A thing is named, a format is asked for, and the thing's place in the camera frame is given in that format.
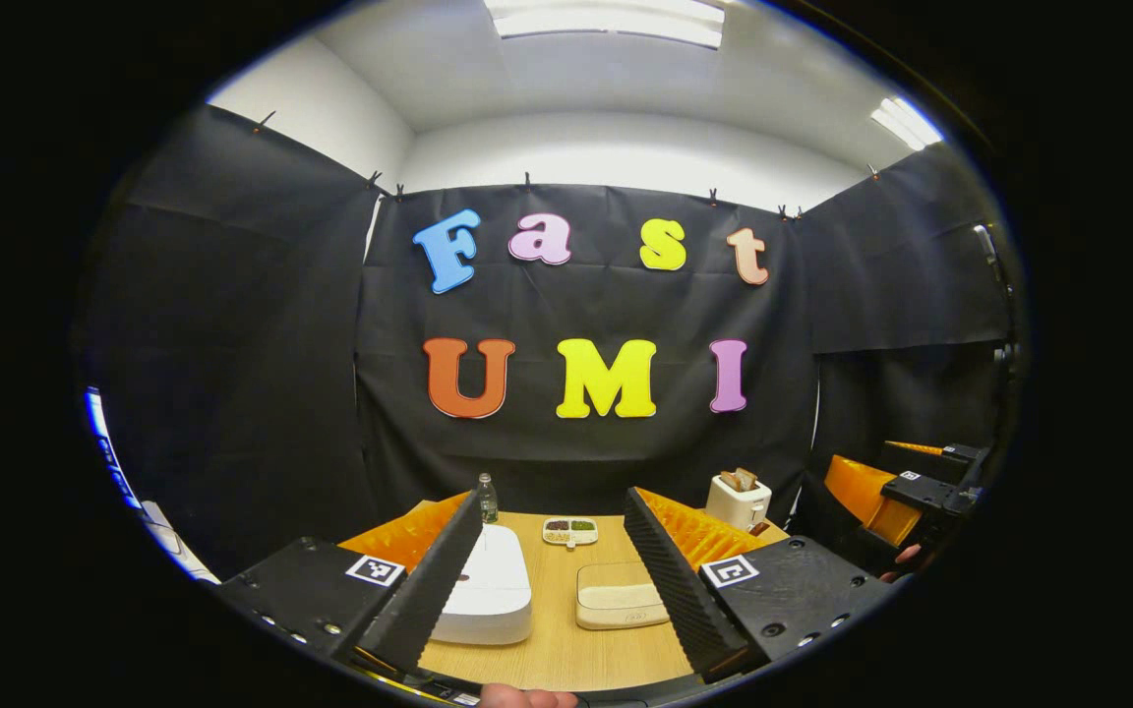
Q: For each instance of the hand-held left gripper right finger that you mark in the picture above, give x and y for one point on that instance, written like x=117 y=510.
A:
x=685 y=600

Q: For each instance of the blue white printed box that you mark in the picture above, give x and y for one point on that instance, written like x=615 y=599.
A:
x=119 y=462

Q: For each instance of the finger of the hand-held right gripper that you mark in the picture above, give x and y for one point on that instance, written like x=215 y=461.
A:
x=955 y=451
x=862 y=492

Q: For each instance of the small ceiling light panel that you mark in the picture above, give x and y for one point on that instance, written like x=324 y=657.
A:
x=908 y=123

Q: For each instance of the white divided grain tray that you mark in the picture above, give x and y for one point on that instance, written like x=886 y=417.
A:
x=569 y=532

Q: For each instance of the clear plastic water bottle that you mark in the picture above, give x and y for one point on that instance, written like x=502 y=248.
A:
x=488 y=503

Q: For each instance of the toast slice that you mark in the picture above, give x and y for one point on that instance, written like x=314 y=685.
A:
x=746 y=478
x=729 y=481

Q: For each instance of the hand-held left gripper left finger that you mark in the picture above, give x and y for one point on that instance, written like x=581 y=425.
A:
x=429 y=600

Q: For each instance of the white rice cooker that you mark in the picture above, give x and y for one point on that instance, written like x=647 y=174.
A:
x=493 y=590

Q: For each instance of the large ceiling light panel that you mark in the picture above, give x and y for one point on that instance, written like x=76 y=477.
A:
x=606 y=20

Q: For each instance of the white toaster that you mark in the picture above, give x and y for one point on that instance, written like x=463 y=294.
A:
x=736 y=503

